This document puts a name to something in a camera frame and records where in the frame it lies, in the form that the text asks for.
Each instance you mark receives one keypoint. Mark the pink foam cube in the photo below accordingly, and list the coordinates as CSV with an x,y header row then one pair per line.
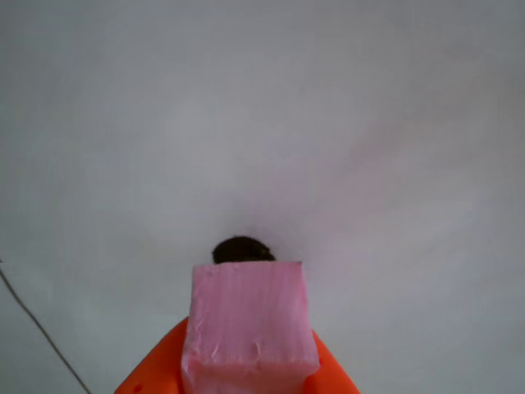
x,y
250,320

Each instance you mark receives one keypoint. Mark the black dot mark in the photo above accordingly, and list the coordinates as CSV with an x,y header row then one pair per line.
x,y
242,249

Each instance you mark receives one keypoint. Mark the white paper sheet with lines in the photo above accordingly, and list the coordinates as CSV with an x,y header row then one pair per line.
x,y
262,123

